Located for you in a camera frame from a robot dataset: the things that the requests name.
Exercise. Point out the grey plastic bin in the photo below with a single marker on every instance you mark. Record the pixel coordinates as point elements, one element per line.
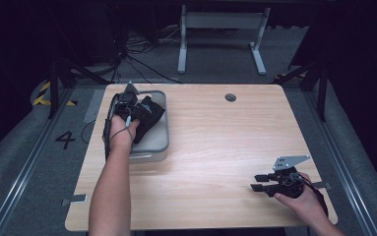
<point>156,141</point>

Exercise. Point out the person's left hand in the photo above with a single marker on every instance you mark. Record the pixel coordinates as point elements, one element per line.
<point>121,134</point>

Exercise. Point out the black tripod stand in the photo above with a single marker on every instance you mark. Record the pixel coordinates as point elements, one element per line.
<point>320,88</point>
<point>55,85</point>

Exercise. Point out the metal floor rail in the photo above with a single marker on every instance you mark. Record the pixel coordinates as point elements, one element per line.
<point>343,164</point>
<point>22,177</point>

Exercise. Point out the yellow black hazard tape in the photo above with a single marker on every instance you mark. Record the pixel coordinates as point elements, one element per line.
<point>43,93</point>

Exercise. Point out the black cloth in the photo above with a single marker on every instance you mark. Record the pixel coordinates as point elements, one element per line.
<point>148,114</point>

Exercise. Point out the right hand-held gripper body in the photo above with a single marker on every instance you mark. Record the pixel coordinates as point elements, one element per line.
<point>286,182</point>

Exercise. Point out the grey tape strip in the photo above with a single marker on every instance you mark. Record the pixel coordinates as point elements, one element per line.
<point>323,185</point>
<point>76,199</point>

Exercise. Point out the person's right hand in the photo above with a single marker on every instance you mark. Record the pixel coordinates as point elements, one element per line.
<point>307,205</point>

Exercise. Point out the white metal stand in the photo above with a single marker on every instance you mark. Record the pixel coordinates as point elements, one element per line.
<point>222,23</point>

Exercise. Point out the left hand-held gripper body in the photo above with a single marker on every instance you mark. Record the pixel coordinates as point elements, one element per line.
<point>125,103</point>

